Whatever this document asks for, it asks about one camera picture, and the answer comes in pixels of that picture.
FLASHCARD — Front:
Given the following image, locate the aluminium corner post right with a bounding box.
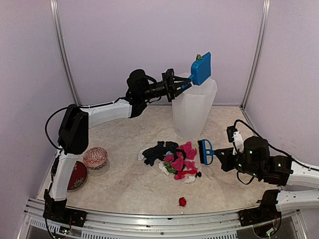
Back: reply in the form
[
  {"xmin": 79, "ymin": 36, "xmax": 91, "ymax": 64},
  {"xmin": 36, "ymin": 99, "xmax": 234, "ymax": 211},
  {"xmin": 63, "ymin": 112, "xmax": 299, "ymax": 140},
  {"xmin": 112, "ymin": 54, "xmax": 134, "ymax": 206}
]
[{"xmin": 241, "ymin": 0, "xmax": 271, "ymax": 111}]

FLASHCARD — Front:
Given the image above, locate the white crumpled paper scrap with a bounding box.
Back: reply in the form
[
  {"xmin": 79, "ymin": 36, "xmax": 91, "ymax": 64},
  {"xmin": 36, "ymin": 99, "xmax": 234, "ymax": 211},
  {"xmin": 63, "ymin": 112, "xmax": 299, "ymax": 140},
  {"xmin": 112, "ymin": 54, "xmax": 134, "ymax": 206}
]
[{"xmin": 158, "ymin": 161, "xmax": 170, "ymax": 176}]

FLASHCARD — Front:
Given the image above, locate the small red paper ball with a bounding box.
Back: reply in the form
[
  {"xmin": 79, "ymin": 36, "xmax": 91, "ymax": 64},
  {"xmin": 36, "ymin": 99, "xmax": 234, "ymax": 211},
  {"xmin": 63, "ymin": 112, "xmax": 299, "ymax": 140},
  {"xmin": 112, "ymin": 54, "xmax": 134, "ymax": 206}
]
[{"xmin": 178, "ymin": 197, "xmax": 187, "ymax": 207}]

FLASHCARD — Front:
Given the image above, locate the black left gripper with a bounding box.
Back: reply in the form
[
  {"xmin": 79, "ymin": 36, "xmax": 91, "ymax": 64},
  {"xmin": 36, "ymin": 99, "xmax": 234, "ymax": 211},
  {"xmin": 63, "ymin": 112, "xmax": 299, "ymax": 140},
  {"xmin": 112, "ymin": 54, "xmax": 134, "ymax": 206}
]
[{"xmin": 141, "ymin": 72, "xmax": 192, "ymax": 102}]

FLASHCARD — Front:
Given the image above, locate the dark red floral bowl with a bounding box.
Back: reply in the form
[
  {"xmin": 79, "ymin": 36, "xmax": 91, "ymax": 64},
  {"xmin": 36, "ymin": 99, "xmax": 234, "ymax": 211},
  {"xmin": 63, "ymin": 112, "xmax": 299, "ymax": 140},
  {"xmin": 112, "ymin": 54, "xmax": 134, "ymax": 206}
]
[{"xmin": 67, "ymin": 161, "xmax": 88, "ymax": 190}]

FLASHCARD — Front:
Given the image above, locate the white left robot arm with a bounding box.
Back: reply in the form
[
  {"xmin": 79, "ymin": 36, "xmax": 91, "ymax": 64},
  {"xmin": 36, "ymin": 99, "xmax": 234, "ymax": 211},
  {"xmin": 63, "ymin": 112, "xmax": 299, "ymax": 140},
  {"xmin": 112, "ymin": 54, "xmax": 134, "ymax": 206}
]
[{"xmin": 44, "ymin": 69, "xmax": 191, "ymax": 222}]

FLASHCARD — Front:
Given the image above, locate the aluminium front rail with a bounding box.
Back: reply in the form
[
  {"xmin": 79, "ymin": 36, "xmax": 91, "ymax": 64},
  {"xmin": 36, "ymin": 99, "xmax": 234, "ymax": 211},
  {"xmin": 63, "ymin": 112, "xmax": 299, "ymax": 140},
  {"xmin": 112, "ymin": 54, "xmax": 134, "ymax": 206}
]
[{"xmin": 17, "ymin": 199, "xmax": 306, "ymax": 239}]

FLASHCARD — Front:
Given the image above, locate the aluminium corner post left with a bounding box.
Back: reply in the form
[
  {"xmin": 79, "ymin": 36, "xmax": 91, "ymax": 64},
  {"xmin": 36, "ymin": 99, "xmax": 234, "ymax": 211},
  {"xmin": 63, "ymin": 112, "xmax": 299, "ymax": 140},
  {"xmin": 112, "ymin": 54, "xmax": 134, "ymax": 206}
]
[{"xmin": 49, "ymin": 0, "xmax": 81, "ymax": 106}]

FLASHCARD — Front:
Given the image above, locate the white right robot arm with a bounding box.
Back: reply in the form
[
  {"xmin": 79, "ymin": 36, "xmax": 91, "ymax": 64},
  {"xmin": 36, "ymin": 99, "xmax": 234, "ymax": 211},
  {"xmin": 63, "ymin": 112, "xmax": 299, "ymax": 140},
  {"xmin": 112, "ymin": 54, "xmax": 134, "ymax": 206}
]
[{"xmin": 214, "ymin": 136, "xmax": 319, "ymax": 221}]

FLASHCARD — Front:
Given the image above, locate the aluminium corner post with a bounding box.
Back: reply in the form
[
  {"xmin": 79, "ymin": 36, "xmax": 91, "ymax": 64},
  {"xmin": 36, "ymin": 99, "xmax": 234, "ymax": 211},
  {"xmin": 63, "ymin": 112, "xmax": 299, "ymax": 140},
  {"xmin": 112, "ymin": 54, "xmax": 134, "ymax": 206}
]
[
  {"xmin": 49, "ymin": 0, "xmax": 81, "ymax": 106},
  {"xmin": 241, "ymin": 0, "xmax": 271, "ymax": 111}
]

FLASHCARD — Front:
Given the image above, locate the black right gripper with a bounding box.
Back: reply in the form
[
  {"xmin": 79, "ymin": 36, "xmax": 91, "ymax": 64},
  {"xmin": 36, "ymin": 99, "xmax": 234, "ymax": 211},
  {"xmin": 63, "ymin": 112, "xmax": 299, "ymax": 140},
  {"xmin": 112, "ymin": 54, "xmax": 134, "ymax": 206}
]
[{"xmin": 215, "ymin": 147, "xmax": 262, "ymax": 179}]

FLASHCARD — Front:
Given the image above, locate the blue dustpan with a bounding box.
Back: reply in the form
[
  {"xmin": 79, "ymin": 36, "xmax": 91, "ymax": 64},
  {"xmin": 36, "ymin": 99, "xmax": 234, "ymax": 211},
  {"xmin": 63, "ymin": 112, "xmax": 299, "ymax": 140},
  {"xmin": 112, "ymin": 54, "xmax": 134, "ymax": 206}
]
[{"xmin": 188, "ymin": 52, "xmax": 211, "ymax": 86}]

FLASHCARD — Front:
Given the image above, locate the blue hand brush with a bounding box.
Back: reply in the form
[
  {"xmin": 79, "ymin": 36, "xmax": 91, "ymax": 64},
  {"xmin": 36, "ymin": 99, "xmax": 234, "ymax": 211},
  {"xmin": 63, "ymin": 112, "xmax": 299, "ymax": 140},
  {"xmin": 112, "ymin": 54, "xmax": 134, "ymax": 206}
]
[{"xmin": 197, "ymin": 139, "xmax": 214, "ymax": 166}]

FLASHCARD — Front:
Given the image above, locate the red white patterned bowl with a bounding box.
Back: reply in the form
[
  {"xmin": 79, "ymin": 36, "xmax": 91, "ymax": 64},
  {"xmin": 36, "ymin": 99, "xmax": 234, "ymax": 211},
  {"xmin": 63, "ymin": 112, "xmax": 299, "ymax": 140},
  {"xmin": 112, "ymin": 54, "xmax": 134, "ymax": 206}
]
[{"xmin": 83, "ymin": 147, "xmax": 108, "ymax": 170}]

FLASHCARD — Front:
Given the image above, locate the long white paper scrap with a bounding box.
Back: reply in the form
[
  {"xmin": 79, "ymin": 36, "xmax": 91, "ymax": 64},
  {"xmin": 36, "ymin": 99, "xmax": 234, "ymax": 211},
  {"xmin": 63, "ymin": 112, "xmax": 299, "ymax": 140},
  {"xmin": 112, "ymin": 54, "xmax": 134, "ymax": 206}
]
[{"xmin": 138, "ymin": 149, "xmax": 145, "ymax": 161}]

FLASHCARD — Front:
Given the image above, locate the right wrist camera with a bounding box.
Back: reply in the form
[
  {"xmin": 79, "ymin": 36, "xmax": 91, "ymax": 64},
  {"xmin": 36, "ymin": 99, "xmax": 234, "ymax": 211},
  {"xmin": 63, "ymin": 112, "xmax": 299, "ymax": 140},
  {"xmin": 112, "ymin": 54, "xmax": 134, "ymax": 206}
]
[{"xmin": 226, "ymin": 125, "xmax": 244, "ymax": 155}]

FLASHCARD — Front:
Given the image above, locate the white translucent plastic bin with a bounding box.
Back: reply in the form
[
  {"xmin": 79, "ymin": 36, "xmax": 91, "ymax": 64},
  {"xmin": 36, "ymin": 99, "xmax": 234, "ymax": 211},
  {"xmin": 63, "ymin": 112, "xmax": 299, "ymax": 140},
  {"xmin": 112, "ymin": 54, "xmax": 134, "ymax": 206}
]
[{"xmin": 172, "ymin": 78, "xmax": 217, "ymax": 140}]

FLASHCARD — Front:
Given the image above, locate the green black paper scrap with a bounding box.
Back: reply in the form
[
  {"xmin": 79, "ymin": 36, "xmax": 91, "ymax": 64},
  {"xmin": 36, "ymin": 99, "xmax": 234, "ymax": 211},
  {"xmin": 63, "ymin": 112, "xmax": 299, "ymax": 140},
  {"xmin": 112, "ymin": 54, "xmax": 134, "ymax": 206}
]
[{"xmin": 164, "ymin": 162, "xmax": 177, "ymax": 175}]

